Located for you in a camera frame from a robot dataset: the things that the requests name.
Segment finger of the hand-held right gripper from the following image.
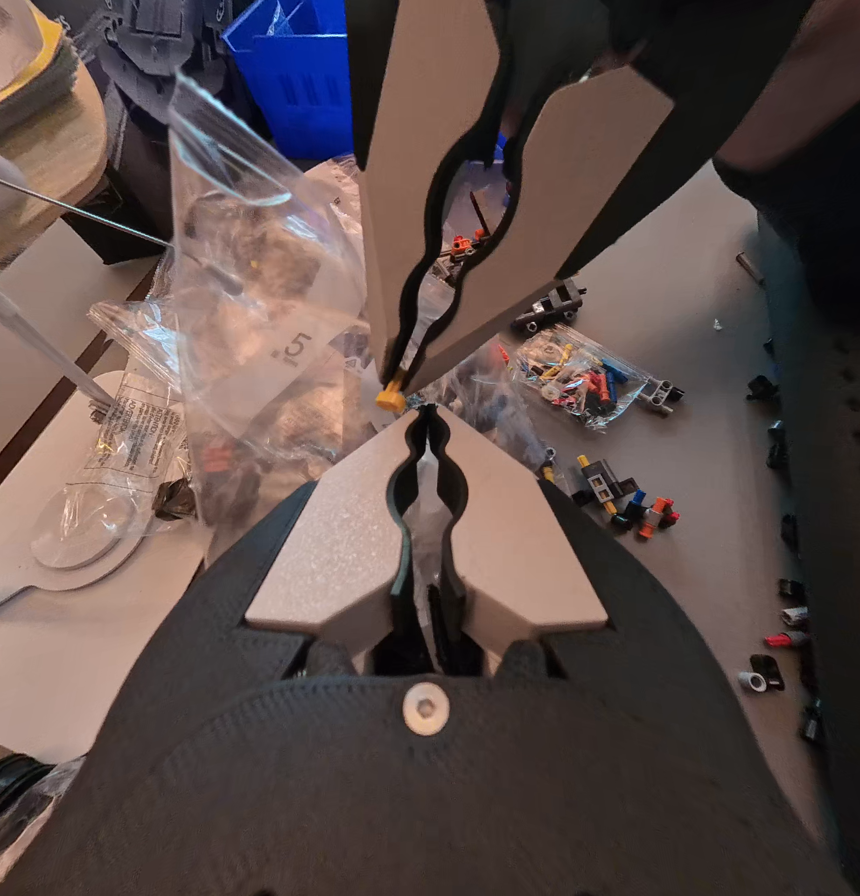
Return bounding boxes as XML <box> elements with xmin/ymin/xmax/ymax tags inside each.
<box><xmin>358</xmin><ymin>0</ymin><xmax>502</xmax><ymax>384</ymax></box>
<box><xmin>407</xmin><ymin>65</ymin><xmax>677</xmax><ymax>394</ymax></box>

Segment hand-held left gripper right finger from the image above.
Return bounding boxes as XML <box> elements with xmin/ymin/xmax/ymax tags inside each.
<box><xmin>434</xmin><ymin>405</ymin><xmax>610</xmax><ymax>676</ymax></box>

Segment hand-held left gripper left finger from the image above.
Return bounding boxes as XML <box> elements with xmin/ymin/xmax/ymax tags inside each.
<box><xmin>244</xmin><ymin>406</ymin><xmax>428</xmax><ymax>678</ymax></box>

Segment black connector with blue pin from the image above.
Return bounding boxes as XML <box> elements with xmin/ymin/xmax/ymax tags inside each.
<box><xmin>609</xmin><ymin>489</ymin><xmax>649</xmax><ymax>536</ymax></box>

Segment orange lego pin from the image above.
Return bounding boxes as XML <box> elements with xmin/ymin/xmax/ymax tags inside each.
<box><xmin>637</xmin><ymin>497</ymin><xmax>673</xmax><ymax>541</ymax></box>

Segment dark grey lego chassis frame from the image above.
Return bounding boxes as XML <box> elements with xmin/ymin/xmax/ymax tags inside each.
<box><xmin>439</xmin><ymin>191</ymin><xmax>586</xmax><ymax>335</ymax></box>

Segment yellow lego piece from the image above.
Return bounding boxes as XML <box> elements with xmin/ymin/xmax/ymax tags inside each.
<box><xmin>374</xmin><ymin>367</ymin><xmax>410</xmax><ymax>413</ymax></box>

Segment small clear bag of pins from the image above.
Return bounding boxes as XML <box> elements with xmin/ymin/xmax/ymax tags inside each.
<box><xmin>510</xmin><ymin>328</ymin><xmax>652</xmax><ymax>431</ymax></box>

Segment pile of clear parts bags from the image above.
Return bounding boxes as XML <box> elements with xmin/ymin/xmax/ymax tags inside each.
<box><xmin>87</xmin><ymin>66</ymin><xmax>544</xmax><ymax>562</ymax></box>

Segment person's right forearm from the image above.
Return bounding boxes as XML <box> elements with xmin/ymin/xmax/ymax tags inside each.
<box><xmin>712</xmin><ymin>84</ymin><xmax>860</xmax><ymax>312</ymax></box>

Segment dark lego set box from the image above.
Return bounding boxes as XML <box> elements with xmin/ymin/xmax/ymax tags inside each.
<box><xmin>87</xmin><ymin>0</ymin><xmax>264</xmax><ymax>144</ymax></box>

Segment person's right hand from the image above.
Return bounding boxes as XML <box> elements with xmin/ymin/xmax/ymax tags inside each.
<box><xmin>712</xmin><ymin>0</ymin><xmax>860</xmax><ymax>172</ymax></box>

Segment grey block with yellow pins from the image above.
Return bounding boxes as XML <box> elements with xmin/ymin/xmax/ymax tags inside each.
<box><xmin>570</xmin><ymin>454</ymin><xmax>643</xmax><ymax>520</ymax></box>

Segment blue plastic bin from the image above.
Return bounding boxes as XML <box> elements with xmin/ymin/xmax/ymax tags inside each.
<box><xmin>220</xmin><ymin>0</ymin><xmax>355</xmax><ymax>163</ymax></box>

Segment clear bag of mixed pieces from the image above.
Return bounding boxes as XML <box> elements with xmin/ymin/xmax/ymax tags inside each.
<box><xmin>430</xmin><ymin>342</ymin><xmax>565</xmax><ymax>492</ymax></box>

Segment dark grey beam with pins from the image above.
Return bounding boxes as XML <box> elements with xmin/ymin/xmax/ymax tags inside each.
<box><xmin>638</xmin><ymin>375</ymin><xmax>686</xmax><ymax>419</ymax></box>

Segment large black rubber tire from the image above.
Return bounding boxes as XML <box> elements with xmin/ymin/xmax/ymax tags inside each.
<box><xmin>0</xmin><ymin>753</ymin><xmax>54</xmax><ymax>828</ymax></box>

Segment yellow-edged booklet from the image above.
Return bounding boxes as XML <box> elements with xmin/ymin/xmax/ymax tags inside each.
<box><xmin>0</xmin><ymin>0</ymin><xmax>82</xmax><ymax>144</ymax></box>

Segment wire page holder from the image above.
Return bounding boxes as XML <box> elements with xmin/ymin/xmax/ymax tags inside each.
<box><xmin>0</xmin><ymin>143</ymin><xmax>246</xmax><ymax>289</ymax></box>

